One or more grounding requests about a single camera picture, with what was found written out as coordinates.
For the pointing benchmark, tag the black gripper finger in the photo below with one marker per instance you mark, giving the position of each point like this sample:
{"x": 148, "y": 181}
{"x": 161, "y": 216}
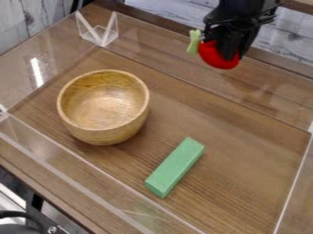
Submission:
{"x": 248, "y": 37}
{"x": 228, "y": 43}

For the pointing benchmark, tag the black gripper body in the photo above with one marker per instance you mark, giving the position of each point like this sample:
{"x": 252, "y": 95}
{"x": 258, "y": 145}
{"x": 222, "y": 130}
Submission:
{"x": 238, "y": 15}

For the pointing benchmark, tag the red plush strawberry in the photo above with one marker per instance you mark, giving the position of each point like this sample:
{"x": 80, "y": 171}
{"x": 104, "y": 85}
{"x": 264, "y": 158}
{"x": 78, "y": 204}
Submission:
{"x": 207, "y": 51}

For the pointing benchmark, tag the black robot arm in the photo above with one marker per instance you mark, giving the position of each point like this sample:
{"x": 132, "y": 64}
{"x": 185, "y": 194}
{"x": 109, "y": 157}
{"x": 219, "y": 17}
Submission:
{"x": 234, "y": 22}

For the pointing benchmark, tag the wooden bowl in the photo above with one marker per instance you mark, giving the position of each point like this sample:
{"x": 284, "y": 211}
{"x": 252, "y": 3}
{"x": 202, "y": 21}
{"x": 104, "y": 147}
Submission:
{"x": 103, "y": 106}

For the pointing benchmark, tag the green rectangular block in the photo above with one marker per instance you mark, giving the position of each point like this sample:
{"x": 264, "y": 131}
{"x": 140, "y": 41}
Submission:
{"x": 173, "y": 167}

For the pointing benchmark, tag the black table leg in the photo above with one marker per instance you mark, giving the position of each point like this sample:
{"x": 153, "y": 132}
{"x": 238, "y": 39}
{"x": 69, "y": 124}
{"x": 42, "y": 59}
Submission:
{"x": 36, "y": 202}

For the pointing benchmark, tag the clear acrylic corner bracket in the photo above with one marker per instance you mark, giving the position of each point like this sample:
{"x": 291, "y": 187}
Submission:
{"x": 97, "y": 35}

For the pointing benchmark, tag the clear acrylic tray wall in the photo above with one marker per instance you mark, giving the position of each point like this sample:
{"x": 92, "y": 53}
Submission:
{"x": 93, "y": 198}

